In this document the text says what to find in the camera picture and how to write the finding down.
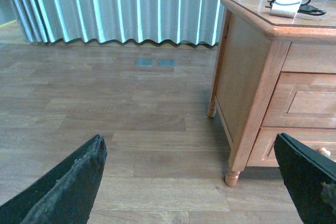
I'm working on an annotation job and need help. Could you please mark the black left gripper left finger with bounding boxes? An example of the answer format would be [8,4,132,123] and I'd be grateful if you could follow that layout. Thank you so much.
[1,135,107,223]

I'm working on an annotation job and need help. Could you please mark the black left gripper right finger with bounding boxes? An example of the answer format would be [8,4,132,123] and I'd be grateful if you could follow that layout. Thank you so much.
[274,133,335,223]

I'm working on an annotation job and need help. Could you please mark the black charger cable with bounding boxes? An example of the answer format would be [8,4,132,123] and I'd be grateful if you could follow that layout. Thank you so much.
[267,0,327,16]

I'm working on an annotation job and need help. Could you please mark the lower drawer wooden knob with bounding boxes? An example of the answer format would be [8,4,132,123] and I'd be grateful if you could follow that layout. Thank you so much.
[318,147,331,158]

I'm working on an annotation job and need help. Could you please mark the wooden nightstand cabinet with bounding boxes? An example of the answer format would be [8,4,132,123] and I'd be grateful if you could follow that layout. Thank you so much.
[207,0,335,186]

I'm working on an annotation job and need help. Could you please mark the left metal floor socket plate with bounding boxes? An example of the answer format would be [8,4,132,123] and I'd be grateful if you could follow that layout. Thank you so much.
[135,59,153,67]

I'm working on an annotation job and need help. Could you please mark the metal floor socket plate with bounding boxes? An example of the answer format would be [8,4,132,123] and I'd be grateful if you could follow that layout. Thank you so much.
[135,59,153,67]
[157,59,175,67]

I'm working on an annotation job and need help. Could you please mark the right metal floor socket plate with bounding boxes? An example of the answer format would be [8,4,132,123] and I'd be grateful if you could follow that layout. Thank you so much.
[157,59,175,67]

